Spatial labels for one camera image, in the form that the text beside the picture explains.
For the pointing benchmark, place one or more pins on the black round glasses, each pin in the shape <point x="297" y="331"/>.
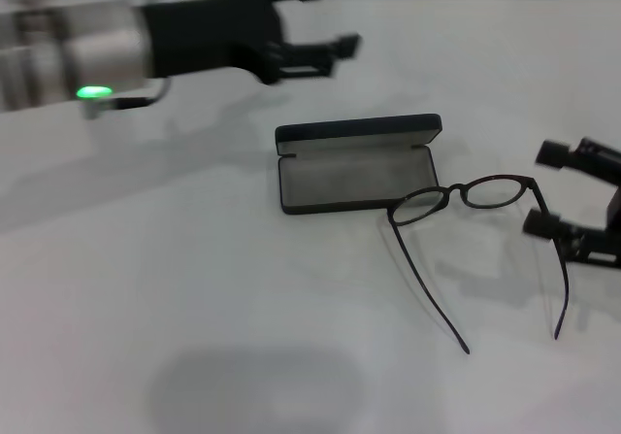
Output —
<point x="455" y="190"/>

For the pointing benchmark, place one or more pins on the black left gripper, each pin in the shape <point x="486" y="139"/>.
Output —
<point x="208" y="36"/>

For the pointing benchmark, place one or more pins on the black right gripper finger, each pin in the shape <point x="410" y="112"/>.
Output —
<point x="543" y="224"/>
<point x="592" y="159"/>

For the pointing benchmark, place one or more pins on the black glasses case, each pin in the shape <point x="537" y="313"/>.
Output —
<point x="359" y="181"/>

